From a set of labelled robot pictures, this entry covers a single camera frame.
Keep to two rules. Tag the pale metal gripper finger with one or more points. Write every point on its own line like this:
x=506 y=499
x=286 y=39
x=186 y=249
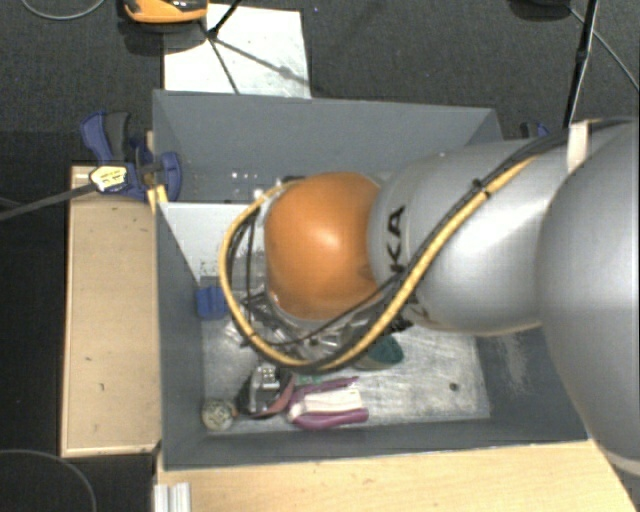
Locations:
x=268 y=378

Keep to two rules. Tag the black and brown object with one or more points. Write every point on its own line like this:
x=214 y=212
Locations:
x=245 y=400

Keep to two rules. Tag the white and pink packet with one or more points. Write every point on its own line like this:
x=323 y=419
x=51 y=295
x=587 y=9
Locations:
x=332 y=401

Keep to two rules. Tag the dark green rounded object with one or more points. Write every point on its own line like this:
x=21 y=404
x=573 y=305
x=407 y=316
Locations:
x=389 y=351

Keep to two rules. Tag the blue ridged block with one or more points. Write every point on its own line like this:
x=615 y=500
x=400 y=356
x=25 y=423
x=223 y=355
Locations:
x=209 y=303

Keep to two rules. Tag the pale wood flat board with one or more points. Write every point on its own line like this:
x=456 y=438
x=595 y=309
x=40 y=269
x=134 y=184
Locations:
x=112 y=320

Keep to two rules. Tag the grey metal bin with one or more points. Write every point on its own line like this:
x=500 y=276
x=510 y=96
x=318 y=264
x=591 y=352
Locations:
x=310 y=145

